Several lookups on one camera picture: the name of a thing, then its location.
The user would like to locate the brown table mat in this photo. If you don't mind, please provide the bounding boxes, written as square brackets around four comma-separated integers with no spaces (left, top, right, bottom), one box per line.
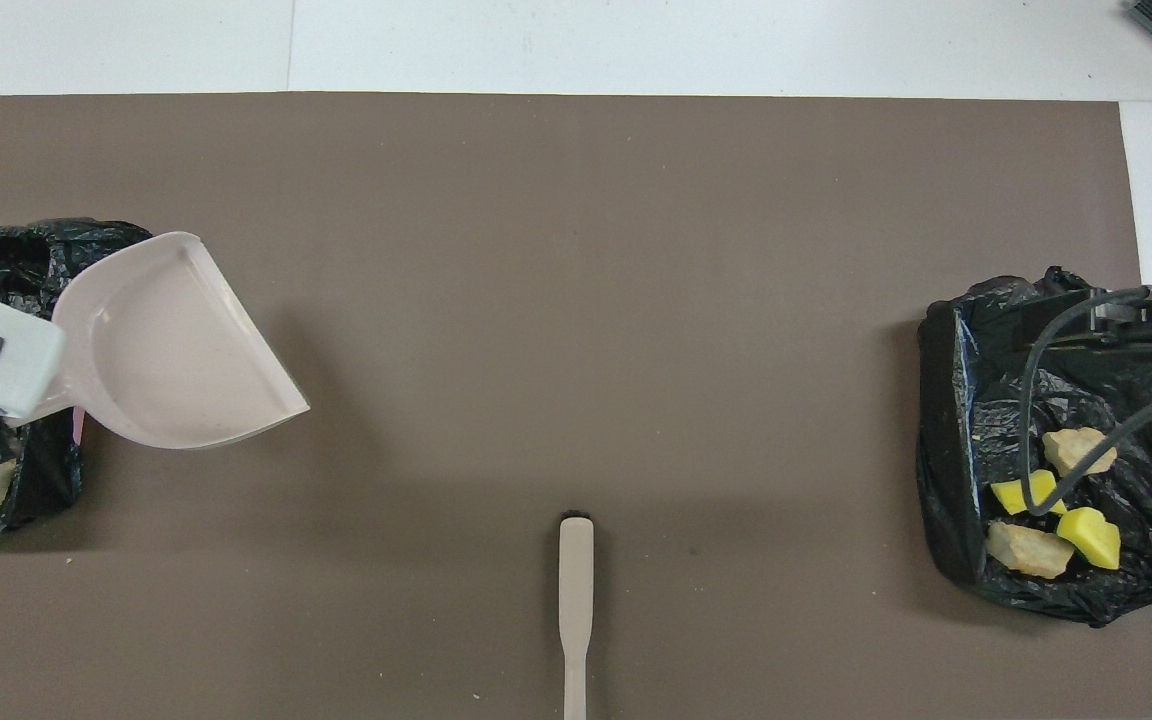
[0,93,1152,720]

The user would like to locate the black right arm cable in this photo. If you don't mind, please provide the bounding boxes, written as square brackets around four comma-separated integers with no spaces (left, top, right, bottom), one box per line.
[1019,287,1152,518]

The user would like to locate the yellow sponge piece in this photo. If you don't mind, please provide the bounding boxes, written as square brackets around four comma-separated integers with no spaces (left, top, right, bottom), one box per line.
[1056,507,1122,571]
[992,470,1068,517]

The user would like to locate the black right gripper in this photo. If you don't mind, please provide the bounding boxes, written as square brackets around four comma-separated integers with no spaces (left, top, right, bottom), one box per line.
[1018,284,1152,359]

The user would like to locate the beige plastic dustpan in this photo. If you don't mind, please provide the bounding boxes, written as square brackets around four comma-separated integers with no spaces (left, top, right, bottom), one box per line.
[34,231,312,451]

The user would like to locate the black trash bag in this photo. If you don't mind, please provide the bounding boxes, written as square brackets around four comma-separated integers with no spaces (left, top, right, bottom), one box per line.
[916,265,1152,628]
[0,219,153,537]

